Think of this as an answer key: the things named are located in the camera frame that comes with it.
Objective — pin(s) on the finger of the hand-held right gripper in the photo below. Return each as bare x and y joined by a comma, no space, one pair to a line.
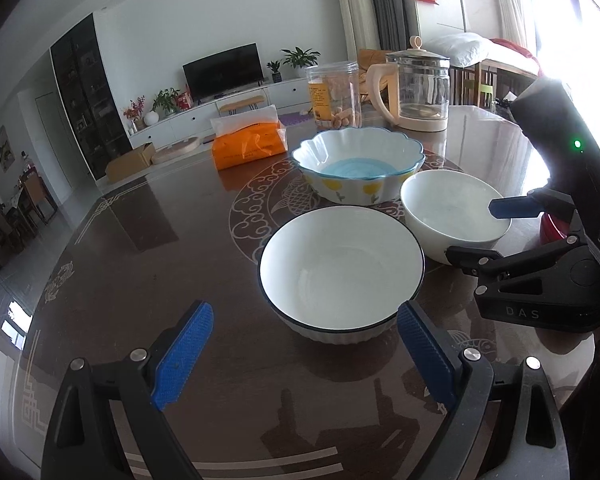
480,256
510,207

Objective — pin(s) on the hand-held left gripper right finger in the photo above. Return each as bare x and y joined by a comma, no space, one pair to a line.
427,355

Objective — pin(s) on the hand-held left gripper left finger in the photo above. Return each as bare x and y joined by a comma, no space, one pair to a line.
182,355

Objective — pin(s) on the red flower-shaped plate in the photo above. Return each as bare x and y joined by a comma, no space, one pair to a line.
552,230

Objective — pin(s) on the white bowl with patterned band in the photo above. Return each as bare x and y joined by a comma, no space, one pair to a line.
450,215

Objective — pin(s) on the white ribbed black-rimmed bowl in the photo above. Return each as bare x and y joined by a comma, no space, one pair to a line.
340,270

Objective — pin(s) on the scalloped bowl with blue inside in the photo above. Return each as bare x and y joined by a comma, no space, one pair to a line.
355,170

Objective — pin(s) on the red cloth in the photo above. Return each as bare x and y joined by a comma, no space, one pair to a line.
517,52

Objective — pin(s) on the dark wooden crib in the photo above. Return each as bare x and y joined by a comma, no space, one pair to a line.
472,85

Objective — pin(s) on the white pillow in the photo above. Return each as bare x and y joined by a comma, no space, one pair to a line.
457,49

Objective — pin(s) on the cardboard box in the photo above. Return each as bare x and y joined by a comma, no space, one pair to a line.
130,162

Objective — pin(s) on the orange lounge chair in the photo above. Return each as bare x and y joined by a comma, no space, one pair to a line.
372,60

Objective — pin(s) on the beige oval floor pad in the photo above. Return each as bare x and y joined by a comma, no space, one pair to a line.
175,150

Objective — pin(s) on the clear plastic snack jar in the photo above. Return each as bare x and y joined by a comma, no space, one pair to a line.
335,95

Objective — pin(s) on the wooden dining chair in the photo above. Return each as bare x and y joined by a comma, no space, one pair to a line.
37,195

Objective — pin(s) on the grey curtain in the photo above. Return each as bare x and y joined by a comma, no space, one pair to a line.
390,5

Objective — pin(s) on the orange tissue pack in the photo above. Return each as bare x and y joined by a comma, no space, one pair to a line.
247,145

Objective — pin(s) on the white television cabinet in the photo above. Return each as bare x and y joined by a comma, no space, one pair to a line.
175,127

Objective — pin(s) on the purple floor mat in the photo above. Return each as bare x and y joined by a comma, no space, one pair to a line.
295,119

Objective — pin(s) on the standing air conditioner with cover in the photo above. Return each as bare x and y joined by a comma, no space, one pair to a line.
357,15

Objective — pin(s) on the round white vase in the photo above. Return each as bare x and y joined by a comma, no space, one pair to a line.
151,118

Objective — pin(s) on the red flowers in vase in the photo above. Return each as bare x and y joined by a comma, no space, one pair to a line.
135,110

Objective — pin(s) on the red gift box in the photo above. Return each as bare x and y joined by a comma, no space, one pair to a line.
182,101

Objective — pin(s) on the bushy green potted plant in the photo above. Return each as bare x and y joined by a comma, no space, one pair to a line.
166,100

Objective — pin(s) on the large potted green plant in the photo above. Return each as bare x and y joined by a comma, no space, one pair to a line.
300,60

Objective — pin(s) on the wooden stool with hairpin legs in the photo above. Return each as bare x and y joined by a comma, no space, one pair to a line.
240,102

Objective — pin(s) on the small plant in dark pot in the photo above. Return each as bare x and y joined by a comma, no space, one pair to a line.
275,72

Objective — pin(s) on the black glass display cabinet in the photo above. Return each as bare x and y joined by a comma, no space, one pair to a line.
87,100

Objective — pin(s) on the black flat television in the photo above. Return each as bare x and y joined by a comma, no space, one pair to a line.
222,72

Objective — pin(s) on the framed wall picture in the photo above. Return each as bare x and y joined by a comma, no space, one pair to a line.
3,146

